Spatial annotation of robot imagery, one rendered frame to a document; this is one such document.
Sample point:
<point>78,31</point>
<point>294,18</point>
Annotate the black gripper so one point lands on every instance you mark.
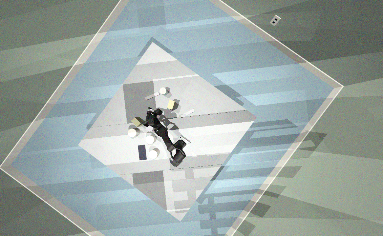
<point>157,112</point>

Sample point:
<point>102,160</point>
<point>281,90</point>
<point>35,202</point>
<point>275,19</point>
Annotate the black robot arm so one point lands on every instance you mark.
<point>162,132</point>

